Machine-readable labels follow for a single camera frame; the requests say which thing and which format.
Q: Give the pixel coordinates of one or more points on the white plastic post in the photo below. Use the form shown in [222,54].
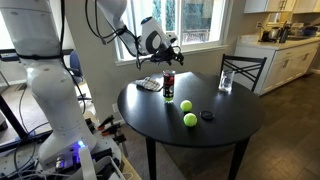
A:
[87,165]

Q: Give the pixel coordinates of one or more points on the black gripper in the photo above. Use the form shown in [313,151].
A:
[170,52]

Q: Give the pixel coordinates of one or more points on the blue office chair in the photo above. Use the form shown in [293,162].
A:
[75,65]

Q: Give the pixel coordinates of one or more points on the white wall cabinets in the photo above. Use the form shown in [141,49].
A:
[260,6]

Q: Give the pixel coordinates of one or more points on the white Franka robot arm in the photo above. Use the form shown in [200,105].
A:
[53,90]

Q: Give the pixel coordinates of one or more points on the black wooden chair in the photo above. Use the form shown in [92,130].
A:
[243,60]

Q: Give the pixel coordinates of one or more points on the white framed window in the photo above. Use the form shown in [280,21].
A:
[200,20]

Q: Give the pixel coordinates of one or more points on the black metal desk frame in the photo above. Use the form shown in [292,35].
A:
[10,55]

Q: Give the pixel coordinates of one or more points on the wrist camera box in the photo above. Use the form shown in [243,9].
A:
[156,58]

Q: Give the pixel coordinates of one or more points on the white wall outlet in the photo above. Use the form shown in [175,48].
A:
[115,107]
[258,25]

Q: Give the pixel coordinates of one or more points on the black coffee machine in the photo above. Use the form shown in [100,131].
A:
[284,33]

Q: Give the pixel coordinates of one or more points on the checkered dish cloth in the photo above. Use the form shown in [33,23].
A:
[149,84]

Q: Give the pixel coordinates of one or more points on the white kitchen base cabinet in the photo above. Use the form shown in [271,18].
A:
[283,66]

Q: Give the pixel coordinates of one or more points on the clear drinking glass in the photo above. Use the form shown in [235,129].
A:
[226,81]

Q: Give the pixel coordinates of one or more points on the round black wooden table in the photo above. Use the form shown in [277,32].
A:
[216,123]

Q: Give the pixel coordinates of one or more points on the black round canister lid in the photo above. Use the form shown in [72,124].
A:
[207,115]

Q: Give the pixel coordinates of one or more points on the clear tennis ball canister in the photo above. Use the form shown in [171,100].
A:
[169,83]

